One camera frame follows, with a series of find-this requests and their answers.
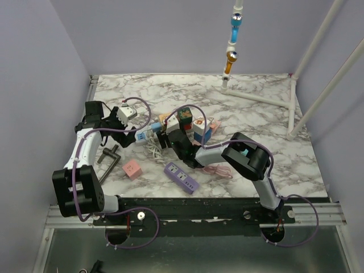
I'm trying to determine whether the grey metal crank handle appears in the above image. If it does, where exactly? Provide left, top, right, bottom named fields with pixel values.
left=97, top=144, right=122, bottom=184

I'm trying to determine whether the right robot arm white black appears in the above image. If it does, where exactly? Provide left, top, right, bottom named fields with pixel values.
left=157, top=129, right=284, bottom=223

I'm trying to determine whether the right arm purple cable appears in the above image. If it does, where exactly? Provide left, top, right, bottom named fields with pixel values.
left=164, top=104, right=320, bottom=248

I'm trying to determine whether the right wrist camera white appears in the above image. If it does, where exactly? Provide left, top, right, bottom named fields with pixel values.
left=165, top=115, right=180, bottom=134

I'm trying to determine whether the white power strip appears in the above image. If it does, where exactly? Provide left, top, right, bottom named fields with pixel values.
left=135, top=129, right=158, bottom=146

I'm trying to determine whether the white PVC pipe frame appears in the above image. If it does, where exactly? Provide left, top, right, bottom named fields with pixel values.
left=220, top=1, right=363, bottom=140

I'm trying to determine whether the white tiger cube socket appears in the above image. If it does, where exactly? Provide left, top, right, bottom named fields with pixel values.
left=192, top=117, right=211, bottom=136

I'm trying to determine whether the blue orange pipe stand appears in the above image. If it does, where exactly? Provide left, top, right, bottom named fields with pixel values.
left=222, top=1, right=243, bottom=90

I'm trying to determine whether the white coiled power cable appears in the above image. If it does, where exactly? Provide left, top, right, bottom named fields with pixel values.
left=146, top=140, right=171, bottom=166

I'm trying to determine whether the pink power cable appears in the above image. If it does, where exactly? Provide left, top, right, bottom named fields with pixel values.
left=198, top=163, right=234, bottom=180

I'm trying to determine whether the teal plug adapter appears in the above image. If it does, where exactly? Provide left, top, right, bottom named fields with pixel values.
left=241, top=149, right=249, bottom=156

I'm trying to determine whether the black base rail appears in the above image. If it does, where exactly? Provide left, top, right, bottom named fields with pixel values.
left=93, top=196, right=296, bottom=245

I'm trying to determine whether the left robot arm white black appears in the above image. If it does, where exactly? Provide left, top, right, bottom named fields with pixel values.
left=52, top=101, right=137, bottom=225

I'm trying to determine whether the pink power strip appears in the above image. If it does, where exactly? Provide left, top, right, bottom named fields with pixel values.
left=210, top=118, right=221, bottom=136

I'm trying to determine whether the pink cube socket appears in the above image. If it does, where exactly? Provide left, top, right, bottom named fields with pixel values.
left=122, top=159, right=143, bottom=181

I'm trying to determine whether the purple USB power strip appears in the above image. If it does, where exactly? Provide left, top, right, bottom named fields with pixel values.
left=164, top=162, right=200, bottom=195

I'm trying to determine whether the light blue plug adapter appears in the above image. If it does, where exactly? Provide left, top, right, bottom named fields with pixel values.
left=150, top=122, right=162, bottom=133

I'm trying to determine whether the dark green cube socket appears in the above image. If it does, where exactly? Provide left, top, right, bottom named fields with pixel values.
left=177, top=107, right=193, bottom=125

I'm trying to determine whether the beige cube socket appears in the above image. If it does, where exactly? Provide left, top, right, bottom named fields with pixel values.
left=158, top=113, right=170, bottom=126

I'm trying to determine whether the blue cube socket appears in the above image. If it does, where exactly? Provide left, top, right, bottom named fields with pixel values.
left=193, top=126, right=212, bottom=144

